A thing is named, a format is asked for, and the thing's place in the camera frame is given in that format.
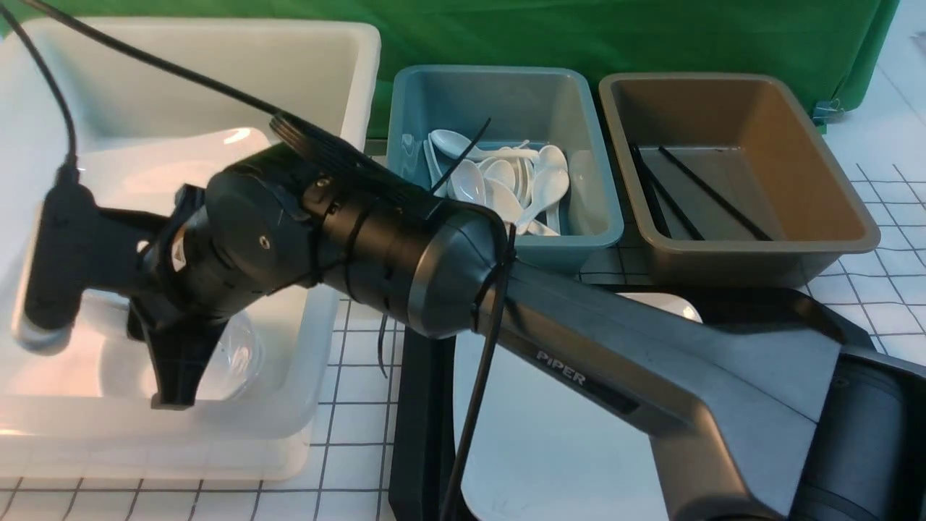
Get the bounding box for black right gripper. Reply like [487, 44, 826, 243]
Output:
[129, 184, 232, 411]

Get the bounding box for small white dish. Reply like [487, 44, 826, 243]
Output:
[98, 311, 264, 400]

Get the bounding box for large white square plate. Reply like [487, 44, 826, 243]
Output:
[452, 292, 702, 521]

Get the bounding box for white ceramic spoon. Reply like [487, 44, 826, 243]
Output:
[514, 168, 570, 234]

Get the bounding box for black chopstick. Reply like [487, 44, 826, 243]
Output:
[629, 144, 671, 238]
[648, 167, 705, 241]
[658, 146, 773, 242]

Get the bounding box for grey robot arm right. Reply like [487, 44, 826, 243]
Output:
[127, 113, 924, 520]

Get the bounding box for large white plastic tub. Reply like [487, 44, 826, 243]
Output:
[2, 17, 381, 480]

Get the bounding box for black serving tray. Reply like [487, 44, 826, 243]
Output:
[388, 284, 876, 520]

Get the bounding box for white spoon centre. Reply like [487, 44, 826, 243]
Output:
[450, 159, 486, 206]

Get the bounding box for white spoon top of pile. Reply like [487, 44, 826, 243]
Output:
[428, 129, 540, 161]

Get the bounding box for white spoon front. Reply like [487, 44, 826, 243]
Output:
[484, 179, 560, 237]

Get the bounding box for teal plastic bin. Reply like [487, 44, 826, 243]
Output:
[386, 64, 624, 276]

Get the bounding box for brown plastic bin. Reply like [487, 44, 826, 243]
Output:
[599, 73, 882, 287]

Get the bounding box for metal binder clip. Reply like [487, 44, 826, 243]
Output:
[811, 99, 846, 126]

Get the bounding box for green cloth backdrop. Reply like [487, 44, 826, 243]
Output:
[0, 0, 900, 140]

